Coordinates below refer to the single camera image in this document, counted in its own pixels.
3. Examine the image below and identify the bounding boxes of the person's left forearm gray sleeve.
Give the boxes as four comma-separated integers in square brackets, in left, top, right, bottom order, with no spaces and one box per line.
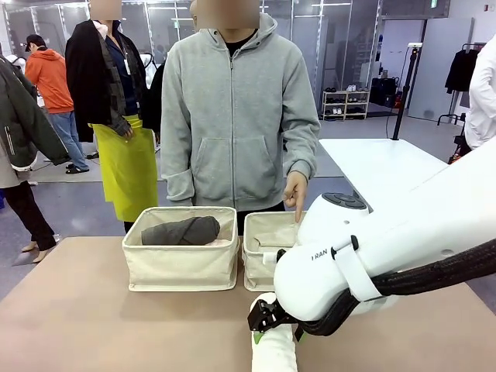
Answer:
[284,115,322,181]

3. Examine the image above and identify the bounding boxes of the black camera pole stand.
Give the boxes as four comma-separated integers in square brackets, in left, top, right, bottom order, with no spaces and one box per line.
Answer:
[391,43,424,141]

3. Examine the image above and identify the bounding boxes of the black storage boxes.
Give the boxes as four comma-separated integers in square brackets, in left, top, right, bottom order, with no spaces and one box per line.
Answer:
[370,76,401,108]

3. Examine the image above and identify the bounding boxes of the person's right forearm gray sleeve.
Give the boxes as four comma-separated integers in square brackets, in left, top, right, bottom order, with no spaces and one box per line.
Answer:
[160,146,195,207]

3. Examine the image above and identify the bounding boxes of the black clothes rack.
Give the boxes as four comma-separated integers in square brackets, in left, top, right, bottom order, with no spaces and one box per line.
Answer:
[437,42,486,127]

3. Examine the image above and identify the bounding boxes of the aproned bystander's hand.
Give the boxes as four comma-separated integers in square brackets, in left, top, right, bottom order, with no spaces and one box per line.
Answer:
[115,119,136,140]

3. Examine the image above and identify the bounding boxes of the person in gray hoodie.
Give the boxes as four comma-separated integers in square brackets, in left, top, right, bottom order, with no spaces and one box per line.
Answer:
[160,0,322,215]

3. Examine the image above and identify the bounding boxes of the white cable strap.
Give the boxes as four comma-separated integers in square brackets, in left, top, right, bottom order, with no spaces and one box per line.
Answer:
[331,243,384,303]

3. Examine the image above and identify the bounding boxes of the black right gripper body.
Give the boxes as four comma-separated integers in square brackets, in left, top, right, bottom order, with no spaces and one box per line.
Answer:
[247,298,291,334]

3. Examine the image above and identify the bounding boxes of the bystander in white jacket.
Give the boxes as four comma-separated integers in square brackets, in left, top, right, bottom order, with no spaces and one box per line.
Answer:
[463,38,496,151]

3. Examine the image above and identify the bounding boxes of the bystander with yellow apron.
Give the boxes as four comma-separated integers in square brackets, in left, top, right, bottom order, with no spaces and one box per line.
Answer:
[64,0,160,233]

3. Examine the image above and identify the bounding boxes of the black braided cable bundle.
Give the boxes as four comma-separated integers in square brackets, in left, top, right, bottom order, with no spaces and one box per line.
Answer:
[300,239,496,337]

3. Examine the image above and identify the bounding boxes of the bystander in green jacket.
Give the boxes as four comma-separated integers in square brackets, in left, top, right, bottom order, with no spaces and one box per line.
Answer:
[0,53,71,265]

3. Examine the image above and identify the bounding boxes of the dark gray towel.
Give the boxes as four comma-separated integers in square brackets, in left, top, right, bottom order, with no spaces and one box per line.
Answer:
[140,215,222,246]

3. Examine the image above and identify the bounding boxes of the bystander in orange hoodie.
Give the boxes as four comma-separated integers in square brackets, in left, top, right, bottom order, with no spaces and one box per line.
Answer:
[23,33,91,174]

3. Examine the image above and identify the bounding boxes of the black hanging garment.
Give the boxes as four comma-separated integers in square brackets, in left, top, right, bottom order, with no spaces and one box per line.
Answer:
[444,48,482,95]

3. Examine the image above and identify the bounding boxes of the white towel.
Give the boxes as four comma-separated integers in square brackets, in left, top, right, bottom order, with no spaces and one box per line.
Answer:
[250,292,300,372]

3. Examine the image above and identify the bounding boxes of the cream fabric basket with handle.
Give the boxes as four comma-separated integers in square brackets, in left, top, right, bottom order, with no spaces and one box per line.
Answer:
[242,211,311,292]

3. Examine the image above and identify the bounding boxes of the person's left hand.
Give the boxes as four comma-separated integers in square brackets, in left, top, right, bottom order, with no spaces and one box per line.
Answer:
[282,172,312,225]

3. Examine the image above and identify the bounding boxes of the wooden shoe rack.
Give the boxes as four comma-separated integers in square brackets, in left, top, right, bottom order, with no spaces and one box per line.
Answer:
[322,88,371,122]

